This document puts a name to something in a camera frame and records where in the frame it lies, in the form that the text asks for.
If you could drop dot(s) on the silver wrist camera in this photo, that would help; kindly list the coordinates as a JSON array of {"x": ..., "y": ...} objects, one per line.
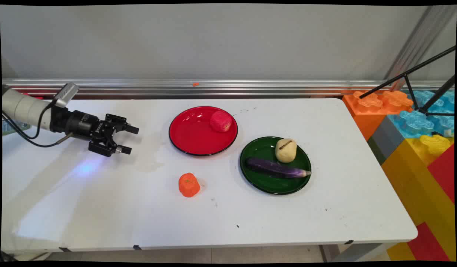
[{"x": 66, "y": 94}]

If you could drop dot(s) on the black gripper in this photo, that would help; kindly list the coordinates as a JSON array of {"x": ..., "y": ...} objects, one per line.
[{"x": 78, "y": 124}]

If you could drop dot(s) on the red round plate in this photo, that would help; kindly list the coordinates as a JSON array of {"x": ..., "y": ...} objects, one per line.
[{"x": 193, "y": 133}]

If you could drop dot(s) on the gray table leg frame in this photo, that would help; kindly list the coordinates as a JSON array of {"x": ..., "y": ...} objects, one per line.
[{"x": 354, "y": 252}]

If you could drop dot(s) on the dark green round plate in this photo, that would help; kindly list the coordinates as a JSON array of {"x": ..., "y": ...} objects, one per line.
[{"x": 269, "y": 183}]

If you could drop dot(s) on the gray foam building block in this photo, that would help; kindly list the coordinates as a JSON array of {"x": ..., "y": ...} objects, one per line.
[{"x": 386, "y": 141}]

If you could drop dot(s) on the orange foam building block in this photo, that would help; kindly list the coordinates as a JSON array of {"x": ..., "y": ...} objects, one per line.
[{"x": 369, "y": 115}]

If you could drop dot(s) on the beige toy potato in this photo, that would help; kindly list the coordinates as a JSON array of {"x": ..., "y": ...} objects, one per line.
[{"x": 286, "y": 151}]

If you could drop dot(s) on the light blue foam block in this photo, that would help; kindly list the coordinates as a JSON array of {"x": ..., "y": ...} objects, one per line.
[{"x": 417, "y": 122}]

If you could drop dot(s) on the red toy apple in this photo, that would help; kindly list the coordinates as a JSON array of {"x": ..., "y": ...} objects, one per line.
[{"x": 221, "y": 121}]

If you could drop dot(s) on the aluminium rail along wall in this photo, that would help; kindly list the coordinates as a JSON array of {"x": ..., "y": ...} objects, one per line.
[{"x": 250, "y": 88}]

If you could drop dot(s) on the orange toy tangerine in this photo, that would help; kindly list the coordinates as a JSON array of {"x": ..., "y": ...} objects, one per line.
[{"x": 189, "y": 185}]

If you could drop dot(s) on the red foam building block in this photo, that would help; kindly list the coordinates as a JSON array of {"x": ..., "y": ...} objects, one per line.
[{"x": 445, "y": 174}]

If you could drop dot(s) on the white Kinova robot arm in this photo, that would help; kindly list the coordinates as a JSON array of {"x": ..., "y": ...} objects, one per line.
[{"x": 24, "y": 107}]

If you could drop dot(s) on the purple toy eggplant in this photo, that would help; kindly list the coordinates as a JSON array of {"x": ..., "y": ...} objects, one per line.
[{"x": 274, "y": 168}]

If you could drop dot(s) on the yellow foam building block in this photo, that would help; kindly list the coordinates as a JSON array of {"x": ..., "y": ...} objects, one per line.
[{"x": 413, "y": 178}]

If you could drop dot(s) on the black tripod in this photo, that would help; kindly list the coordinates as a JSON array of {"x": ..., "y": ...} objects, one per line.
[{"x": 436, "y": 97}]

